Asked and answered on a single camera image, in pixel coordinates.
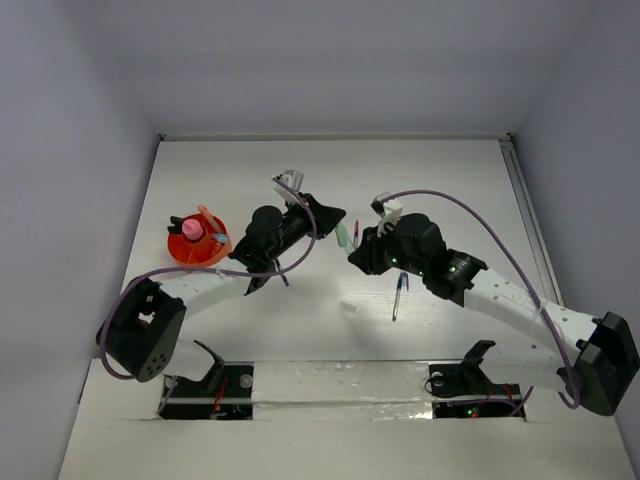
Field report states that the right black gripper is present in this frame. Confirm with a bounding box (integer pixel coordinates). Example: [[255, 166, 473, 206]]
[[346, 220, 427, 277]]

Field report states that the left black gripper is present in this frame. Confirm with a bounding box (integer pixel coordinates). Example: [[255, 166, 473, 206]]
[[266, 192, 343, 261]]

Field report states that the black green-capped highlighter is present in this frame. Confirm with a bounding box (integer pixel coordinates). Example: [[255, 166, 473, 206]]
[[167, 216, 185, 235]]

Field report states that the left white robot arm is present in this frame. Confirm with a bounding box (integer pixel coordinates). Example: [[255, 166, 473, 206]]
[[96, 194, 346, 395]]

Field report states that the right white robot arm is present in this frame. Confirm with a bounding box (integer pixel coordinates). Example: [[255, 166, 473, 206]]
[[348, 213, 639, 416]]

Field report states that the blue ballpoint pen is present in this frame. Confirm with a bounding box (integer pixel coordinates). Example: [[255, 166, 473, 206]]
[[391, 271, 409, 322]]

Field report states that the purple gel pen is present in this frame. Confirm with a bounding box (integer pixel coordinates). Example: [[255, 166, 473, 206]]
[[278, 266, 290, 288]]

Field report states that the orange pen holder cup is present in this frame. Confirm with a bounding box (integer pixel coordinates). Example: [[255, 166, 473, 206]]
[[167, 212, 232, 267]]

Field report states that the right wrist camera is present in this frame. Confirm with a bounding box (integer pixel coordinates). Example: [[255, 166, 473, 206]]
[[371, 192, 403, 237]]

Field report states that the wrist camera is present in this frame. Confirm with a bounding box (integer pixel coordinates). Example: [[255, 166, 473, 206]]
[[272, 169, 304, 207], [371, 192, 403, 237]]

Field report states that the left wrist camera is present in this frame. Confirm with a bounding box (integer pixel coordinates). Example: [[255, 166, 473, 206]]
[[272, 169, 304, 207]]

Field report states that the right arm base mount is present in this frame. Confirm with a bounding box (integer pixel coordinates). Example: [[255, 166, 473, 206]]
[[424, 340, 525, 419]]

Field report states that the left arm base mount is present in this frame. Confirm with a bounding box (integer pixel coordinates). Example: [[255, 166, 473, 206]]
[[157, 341, 255, 421]]

